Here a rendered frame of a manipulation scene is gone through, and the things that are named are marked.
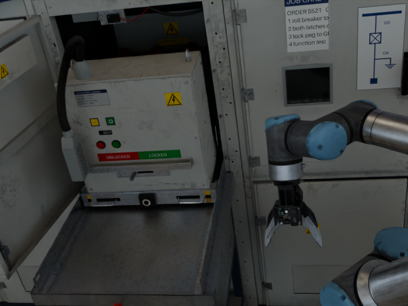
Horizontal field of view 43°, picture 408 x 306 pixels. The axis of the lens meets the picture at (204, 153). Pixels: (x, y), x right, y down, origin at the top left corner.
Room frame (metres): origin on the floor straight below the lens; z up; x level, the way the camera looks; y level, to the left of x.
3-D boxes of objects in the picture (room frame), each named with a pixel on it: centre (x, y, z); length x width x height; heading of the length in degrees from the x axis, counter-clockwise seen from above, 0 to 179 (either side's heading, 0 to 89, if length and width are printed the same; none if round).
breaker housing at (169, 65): (1.91, 0.19, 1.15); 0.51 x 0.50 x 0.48; 168
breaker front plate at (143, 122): (1.65, 0.24, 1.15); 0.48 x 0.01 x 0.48; 78
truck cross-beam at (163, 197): (1.67, 0.24, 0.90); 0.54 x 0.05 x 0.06; 78
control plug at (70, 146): (1.63, 0.46, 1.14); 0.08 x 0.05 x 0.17; 168
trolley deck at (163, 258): (1.54, 0.27, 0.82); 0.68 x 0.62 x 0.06; 167
